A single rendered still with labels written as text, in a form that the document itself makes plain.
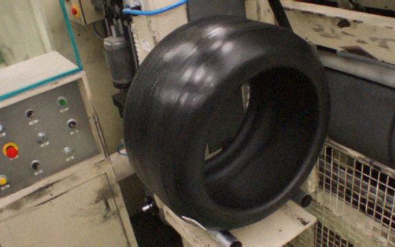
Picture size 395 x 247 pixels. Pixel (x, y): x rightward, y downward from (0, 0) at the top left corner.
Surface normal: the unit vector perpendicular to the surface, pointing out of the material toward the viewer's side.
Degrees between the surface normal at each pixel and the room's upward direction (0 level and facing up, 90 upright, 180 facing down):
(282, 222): 0
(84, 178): 90
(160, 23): 90
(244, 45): 43
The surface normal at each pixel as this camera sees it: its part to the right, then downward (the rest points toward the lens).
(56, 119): 0.56, 0.35
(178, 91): -0.49, -0.25
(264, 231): -0.14, -0.86
